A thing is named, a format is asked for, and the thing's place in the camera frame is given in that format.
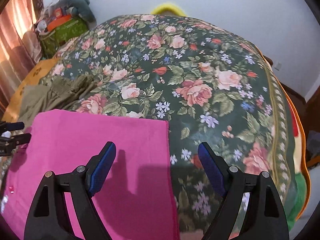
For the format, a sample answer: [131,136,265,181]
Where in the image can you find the pink striped curtain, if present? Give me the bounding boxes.
[1,0,42,114]

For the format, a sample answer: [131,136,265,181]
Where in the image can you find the olive green pants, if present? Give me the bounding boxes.
[18,74,97,127]

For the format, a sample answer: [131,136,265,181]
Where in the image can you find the grey plush toy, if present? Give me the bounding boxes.
[54,0,96,23]

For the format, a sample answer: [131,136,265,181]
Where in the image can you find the orange box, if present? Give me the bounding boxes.
[47,15,72,31]

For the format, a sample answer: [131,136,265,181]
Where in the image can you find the dark floral blanket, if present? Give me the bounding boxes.
[41,15,298,233]

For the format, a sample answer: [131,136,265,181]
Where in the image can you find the green floral box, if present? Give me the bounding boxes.
[40,17,88,59]

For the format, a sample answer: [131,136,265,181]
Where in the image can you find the yellow plush item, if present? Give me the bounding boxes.
[150,2,187,17]

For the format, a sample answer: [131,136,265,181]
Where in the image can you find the pink pants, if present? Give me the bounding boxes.
[1,109,179,239]

